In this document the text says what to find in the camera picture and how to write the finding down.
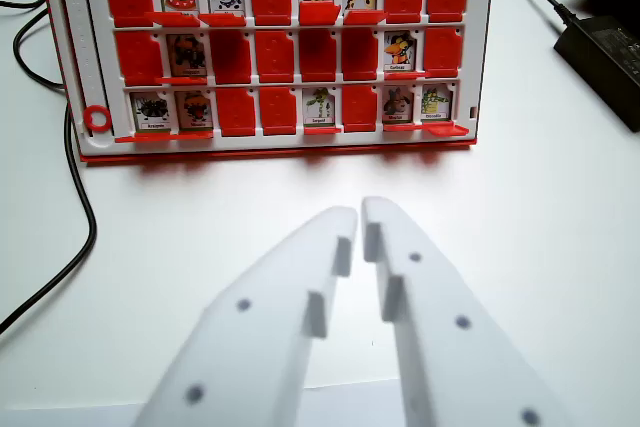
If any red and white game board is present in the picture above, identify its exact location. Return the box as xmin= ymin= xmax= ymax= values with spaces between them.
xmin=35 ymin=0 xmax=497 ymax=164

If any black power adapter box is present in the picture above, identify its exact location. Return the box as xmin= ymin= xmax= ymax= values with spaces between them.
xmin=552 ymin=15 xmax=640 ymax=134

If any long black cable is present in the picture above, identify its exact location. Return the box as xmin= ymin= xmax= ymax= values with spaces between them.
xmin=0 ymin=99 xmax=99 ymax=336

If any looped black cable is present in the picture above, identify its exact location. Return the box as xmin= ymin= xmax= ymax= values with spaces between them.
xmin=12 ymin=9 xmax=69 ymax=95

